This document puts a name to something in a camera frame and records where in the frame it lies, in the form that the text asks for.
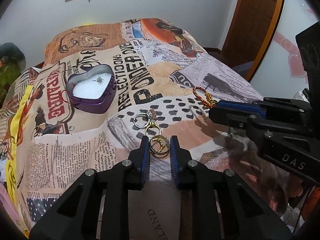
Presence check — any white wardrobe sliding door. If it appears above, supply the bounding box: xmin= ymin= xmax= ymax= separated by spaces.
xmin=250 ymin=0 xmax=319 ymax=98

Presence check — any printed newspaper pattern bedspread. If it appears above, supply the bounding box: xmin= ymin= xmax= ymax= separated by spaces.
xmin=1 ymin=18 xmax=303 ymax=236

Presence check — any green patterned cloth pile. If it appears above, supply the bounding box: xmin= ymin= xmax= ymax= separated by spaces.
xmin=0 ymin=56 xmax=21 ymax=102

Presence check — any silver ring with stone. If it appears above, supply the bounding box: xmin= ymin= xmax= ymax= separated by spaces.
xmin=133 ymin=109 xmax=158 ymax=131

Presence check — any grey plush pillow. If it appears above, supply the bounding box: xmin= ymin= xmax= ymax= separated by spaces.
xmin=1 ymin=42 xmax=25 ymax=70

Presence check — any gold ring pair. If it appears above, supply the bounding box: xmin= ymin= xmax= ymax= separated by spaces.
xmin=149 ymin=135 xmax=171 ymax=158

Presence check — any red gold braided bracelet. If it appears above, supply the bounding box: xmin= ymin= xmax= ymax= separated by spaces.
xmin=192 ymin=86 xmax=218 ymax=110

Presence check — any purple heart-shaped tin box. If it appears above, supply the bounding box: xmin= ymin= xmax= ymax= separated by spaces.
xmin=66 ymin=64 xmax=117 ymax=114

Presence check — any brown wooden door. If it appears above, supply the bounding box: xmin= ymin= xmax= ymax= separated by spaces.
xmin=222 ymin=0 xmax=284 ymax=81

